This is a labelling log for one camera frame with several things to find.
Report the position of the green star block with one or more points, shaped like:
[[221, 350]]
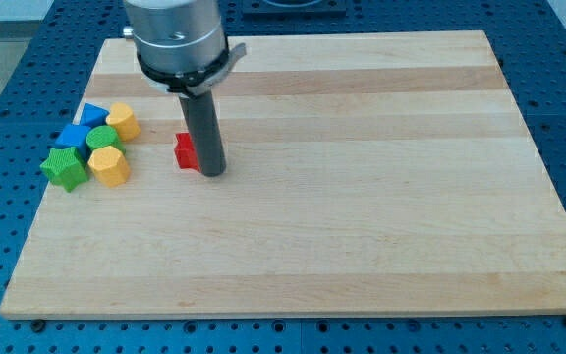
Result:
[[65, 167]]

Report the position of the wooden board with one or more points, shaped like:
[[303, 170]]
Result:
[[368, 175]]

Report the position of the yellow heart block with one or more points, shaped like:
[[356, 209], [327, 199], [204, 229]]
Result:
[[122, 118]]

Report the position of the green cylinder block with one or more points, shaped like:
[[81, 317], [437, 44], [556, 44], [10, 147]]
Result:
[[104, 136]]

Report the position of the blue cube block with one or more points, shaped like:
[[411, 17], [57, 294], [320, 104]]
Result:
[[74, 136]]

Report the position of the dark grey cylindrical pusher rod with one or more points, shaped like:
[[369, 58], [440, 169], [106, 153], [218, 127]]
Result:
[[201, 119]]

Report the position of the black mounting plate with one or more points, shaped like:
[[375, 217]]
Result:
[[254, 8]]

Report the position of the blue triangle block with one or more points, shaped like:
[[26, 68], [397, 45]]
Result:
[[93, 116]]

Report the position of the yellow hexagon block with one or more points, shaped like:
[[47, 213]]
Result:
[[109, 166]]

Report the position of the red star block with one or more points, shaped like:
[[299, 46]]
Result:
[[185, 153]]

